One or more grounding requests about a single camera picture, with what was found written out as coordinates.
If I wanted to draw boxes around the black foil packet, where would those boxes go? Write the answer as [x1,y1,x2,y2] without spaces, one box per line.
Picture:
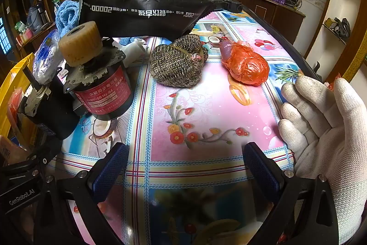
[78,0,215,38]

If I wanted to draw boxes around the person's right hand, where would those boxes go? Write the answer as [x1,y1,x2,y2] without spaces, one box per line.
[278,76,367,245]

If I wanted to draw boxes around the red label electric motor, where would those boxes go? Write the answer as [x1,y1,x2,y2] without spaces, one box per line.
[58,20,135,121]

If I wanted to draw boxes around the printed floral tablecloth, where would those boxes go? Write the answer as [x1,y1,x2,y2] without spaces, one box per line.
[46,11,319,245]

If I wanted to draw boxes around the wooden cabinet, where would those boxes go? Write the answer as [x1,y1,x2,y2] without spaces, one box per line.
[249,0,306,45]

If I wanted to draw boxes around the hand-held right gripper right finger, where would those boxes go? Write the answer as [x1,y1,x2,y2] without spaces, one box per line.
[243,142,340,245]

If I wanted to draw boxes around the black device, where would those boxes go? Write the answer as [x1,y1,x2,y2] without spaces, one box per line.
[191,0,244,14]

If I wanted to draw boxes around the grey kettle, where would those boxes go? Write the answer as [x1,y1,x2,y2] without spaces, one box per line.
[27,4,49,31]

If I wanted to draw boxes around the black cable bundle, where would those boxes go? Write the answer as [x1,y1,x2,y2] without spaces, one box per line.
[333,17,352,40]

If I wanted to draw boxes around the black electric motor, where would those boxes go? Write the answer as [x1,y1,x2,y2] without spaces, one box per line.
[17,65,86,141]

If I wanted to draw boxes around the yellow box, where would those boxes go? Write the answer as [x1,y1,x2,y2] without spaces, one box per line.
[0,53,36,136]

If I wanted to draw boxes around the orange packet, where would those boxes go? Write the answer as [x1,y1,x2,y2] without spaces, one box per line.
[7,88,25,119]

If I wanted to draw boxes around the orange plastic bag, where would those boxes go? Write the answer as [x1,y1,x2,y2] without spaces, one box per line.
[220,40,270,87]

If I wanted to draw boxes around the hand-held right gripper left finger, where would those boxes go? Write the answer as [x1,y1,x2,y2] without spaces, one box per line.
[34,143,130,245]

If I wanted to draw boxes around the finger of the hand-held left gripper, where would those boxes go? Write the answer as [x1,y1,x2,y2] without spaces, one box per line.
[0,144,62,177]

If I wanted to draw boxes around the small blue cloth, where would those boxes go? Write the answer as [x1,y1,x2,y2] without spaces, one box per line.
[126,36,150,45]

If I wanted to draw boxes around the grey knitted gloves bundle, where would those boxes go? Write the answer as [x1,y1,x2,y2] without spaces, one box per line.
[150,34,209,88]

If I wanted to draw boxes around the white cloth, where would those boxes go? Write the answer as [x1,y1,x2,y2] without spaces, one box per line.
[113,38,148,59]

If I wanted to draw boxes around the clear blue print plastic bag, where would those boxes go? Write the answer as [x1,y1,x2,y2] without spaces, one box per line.
[32,30,66,85]

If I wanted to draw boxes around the blue towel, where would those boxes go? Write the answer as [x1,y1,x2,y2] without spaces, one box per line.
[54,0,82,33]

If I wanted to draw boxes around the pink container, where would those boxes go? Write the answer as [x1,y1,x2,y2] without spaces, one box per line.
[16,28,32,46]

